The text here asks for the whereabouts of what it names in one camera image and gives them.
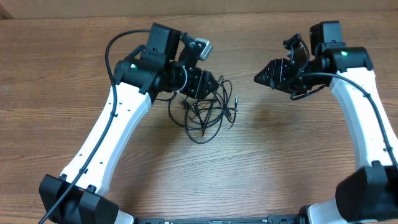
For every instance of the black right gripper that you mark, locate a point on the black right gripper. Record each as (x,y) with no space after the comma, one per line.
(278,78)

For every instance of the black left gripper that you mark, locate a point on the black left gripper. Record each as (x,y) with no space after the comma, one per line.
(197,73)

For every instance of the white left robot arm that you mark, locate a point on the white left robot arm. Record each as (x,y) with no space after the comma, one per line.
(166,63)

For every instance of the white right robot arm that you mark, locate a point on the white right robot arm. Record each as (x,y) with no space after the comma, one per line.
(370,193)

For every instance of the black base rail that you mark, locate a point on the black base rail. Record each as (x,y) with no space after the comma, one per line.
(271,219)

